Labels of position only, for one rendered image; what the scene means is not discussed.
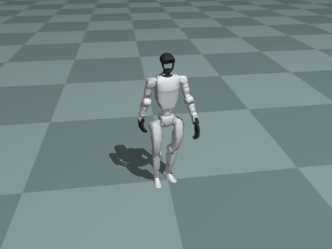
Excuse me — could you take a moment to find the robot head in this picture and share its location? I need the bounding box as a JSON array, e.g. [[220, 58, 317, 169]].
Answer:
[[160, 53, 175, 77]]

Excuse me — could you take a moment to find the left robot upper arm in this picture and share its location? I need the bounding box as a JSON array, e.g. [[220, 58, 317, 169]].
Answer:
[[178, 75, 193, 104]]

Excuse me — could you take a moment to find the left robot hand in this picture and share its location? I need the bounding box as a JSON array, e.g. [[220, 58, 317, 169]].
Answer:
[[192, 117, 200, 140]]

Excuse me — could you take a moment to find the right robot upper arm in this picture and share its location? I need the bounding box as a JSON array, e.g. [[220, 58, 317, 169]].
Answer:
[[144, 77, 157, 106]]

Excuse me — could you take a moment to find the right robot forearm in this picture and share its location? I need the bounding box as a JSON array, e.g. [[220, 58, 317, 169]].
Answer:
[[137, 99, 148, 122]]

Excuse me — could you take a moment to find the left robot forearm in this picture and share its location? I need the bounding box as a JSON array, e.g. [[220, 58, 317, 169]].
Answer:
[[187, 101, 199, 122]]

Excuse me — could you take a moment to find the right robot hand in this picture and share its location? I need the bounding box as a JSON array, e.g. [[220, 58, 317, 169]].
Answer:
[[138, 118, 147, 133]]

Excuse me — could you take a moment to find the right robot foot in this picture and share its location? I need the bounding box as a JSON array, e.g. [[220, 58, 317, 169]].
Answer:
[[153, 175, 162, 188]]

